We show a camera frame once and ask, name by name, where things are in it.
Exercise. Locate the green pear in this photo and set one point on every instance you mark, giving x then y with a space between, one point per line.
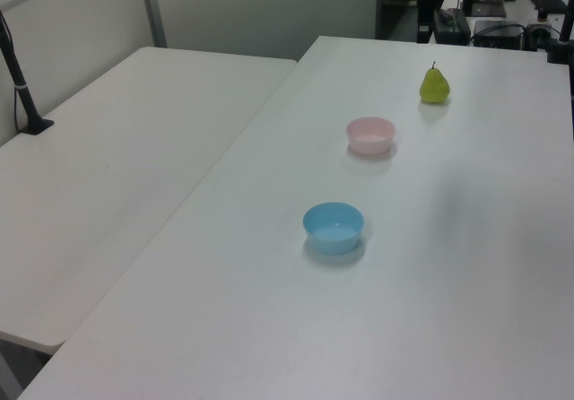
434 88

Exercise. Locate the blue plastic bowl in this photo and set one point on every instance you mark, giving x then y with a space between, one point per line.
333 232

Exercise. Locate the pink plastic bowl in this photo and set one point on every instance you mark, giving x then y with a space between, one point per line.
371 139

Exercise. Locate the white side table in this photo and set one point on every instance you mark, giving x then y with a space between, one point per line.
112 171

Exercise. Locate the brown wooden cabinet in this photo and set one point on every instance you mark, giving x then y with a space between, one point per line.
399 21

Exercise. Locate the black vertical stand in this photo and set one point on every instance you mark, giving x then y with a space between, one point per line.
426 10

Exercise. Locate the black box device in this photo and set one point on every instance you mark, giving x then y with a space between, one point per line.
450 30

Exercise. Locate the black mini computer box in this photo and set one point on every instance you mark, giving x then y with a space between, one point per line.
495 34

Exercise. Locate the white background desk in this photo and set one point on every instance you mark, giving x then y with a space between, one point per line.
513 12

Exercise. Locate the black pole with clamp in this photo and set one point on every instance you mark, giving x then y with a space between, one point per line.
560 50

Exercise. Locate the grey partition frame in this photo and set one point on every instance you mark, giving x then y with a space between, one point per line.
152 10

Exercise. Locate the black camera pole with base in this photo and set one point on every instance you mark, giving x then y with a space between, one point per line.
23 93

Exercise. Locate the silver camera device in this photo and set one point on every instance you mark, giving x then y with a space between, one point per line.
538 30

